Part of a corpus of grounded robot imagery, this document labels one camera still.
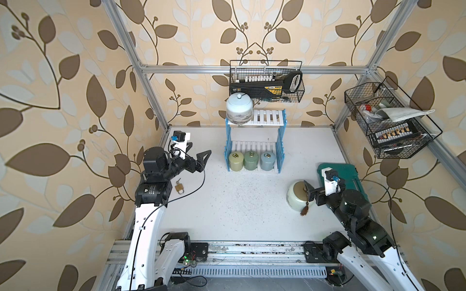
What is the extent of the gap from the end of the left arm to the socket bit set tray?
27.2 inches

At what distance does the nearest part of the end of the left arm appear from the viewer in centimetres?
58

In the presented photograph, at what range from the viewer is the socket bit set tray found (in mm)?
656
